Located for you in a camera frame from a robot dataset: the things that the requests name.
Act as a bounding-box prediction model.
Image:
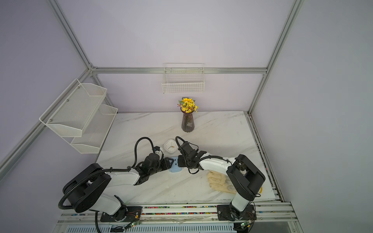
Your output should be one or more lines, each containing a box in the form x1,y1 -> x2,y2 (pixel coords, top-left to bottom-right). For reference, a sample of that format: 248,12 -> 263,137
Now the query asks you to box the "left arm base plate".
100,205 -> 143,222

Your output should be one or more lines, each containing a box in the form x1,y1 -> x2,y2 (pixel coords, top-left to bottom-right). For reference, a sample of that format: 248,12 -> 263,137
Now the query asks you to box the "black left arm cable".
57,136 -> 155,210

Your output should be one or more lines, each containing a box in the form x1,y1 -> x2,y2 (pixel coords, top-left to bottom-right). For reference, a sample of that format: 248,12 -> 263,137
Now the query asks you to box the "cream work glove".
207,171 -> 237,194

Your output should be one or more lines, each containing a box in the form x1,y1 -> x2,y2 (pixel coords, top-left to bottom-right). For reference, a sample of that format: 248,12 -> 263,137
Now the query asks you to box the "white wire wall basket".
161,63 -> 205,94

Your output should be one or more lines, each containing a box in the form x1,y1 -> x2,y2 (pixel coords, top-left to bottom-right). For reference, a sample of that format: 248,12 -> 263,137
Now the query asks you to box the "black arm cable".
57,136 -> 155,210
174,136 -> 234,175

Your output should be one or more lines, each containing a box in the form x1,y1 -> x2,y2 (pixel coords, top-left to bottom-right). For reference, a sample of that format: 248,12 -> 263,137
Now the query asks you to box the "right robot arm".
176,137 -> 266,214

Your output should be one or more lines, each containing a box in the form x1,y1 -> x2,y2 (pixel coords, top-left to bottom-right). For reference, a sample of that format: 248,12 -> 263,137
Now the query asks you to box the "white two-tier mesh shelf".
39,79 -> 118,154

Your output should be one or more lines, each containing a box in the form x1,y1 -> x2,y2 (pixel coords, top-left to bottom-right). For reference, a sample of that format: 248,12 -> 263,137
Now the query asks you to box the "light blue alarm clock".
169,156 -> 183,173

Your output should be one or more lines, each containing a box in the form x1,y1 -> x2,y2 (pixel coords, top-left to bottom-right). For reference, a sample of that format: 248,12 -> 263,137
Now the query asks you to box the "yellow flower bouquet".
178,98 -> 199,114

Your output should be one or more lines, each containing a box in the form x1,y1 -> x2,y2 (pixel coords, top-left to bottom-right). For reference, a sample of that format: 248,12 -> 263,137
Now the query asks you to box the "aluminium front rail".
53,202 -> 303,233

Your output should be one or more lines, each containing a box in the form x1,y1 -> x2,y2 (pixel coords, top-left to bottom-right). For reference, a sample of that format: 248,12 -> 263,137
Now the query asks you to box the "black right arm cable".
174,136 -> 234,175

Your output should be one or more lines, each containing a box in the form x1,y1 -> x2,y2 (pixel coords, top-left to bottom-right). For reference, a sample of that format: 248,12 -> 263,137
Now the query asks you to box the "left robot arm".
58,153 -> 174,215

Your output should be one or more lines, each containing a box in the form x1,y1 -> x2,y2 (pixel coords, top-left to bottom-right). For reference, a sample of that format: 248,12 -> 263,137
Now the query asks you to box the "aluminium frame profile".
0,0 -> 305,204

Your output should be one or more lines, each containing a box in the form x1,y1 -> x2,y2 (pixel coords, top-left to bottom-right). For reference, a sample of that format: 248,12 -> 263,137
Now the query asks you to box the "dark glass vase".
181,109 -> 195,133

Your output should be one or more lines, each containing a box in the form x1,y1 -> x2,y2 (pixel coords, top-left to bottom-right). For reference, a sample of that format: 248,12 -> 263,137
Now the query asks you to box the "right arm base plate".
217,204 -> 256,221

